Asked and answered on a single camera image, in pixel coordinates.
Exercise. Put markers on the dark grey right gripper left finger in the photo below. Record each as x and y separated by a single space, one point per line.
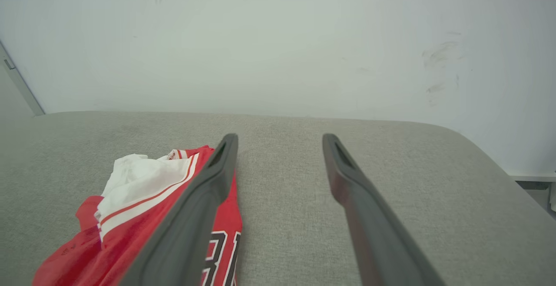
191 225

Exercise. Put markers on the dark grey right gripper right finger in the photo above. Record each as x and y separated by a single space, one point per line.
373 234

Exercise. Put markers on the red and white basketball jersey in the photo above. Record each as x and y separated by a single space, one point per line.
87 255

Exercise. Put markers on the grey fabric cushion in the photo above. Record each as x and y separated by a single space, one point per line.
282 169

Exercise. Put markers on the grey door frame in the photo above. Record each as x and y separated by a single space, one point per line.
21 87

